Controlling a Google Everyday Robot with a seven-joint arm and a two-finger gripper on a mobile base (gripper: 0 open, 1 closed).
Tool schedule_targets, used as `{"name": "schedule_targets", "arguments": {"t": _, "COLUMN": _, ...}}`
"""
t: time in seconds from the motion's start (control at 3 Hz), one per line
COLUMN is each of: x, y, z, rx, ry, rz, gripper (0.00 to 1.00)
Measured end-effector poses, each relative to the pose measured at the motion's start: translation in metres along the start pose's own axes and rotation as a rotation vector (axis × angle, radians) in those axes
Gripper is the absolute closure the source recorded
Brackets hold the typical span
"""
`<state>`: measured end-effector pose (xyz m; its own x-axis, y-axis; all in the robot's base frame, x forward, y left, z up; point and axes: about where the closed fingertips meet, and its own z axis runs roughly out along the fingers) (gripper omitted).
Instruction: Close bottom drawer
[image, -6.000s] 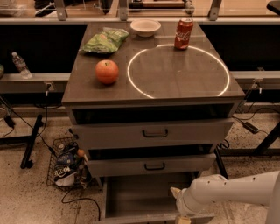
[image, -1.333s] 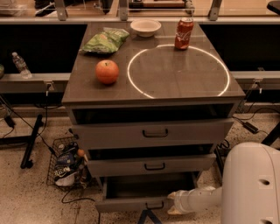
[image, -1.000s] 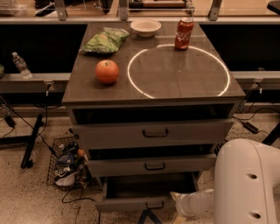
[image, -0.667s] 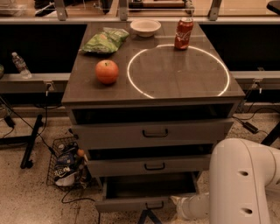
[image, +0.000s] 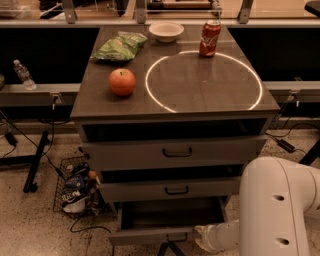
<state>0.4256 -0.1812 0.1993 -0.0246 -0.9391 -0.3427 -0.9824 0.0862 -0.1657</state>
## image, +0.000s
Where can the blue floor tape cross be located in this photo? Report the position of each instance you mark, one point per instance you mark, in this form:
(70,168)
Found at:
(172,246)

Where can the red apple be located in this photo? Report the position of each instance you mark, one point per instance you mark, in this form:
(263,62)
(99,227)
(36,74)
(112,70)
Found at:
(122,82)

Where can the green chip bag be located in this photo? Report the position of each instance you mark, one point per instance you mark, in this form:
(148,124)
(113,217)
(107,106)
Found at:
(121,48)

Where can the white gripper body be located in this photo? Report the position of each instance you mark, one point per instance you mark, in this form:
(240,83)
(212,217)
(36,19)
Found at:
(212,234)

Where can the grey middle drawer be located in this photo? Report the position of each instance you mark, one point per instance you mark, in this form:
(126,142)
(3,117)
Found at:
(170,189)

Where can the black wire basket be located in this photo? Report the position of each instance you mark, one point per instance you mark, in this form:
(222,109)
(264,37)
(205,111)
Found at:
(74,175)

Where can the black power adapter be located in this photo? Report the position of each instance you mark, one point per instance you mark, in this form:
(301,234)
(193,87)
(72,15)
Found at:
(286,146)

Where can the white snack bag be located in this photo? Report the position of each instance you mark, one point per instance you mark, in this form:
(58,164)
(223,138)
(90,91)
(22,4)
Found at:
(73,201)

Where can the grey drawer cabinet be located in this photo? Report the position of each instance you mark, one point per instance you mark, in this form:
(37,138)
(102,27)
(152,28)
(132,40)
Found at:
(178,95)

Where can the black left table leg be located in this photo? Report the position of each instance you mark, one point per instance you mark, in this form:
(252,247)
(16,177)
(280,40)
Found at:
(32,160)

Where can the red cola can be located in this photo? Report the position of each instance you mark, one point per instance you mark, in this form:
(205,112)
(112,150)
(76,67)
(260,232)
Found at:
(209,38)

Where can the clear water bottle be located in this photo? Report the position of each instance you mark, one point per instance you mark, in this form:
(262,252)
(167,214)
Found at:
(24,75)

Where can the grey top drawer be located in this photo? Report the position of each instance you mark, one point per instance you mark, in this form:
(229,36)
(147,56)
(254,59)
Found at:
(107,156)

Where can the grey bottom drawer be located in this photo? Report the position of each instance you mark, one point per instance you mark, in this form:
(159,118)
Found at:
(160,221)

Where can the white bowl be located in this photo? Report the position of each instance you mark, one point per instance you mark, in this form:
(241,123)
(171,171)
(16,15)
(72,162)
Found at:
(166,32)

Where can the black table leg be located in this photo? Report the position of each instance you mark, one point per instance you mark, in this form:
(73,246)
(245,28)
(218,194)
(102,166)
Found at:
(311,155)
(32,160)

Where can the black right table leg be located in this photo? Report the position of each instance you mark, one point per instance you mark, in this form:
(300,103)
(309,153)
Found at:
(311,155)

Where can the grey drawer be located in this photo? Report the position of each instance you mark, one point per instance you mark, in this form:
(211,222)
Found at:
(160,221)
(107,156)
(170,189)

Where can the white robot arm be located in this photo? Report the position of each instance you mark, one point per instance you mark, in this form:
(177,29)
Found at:
(276,196)

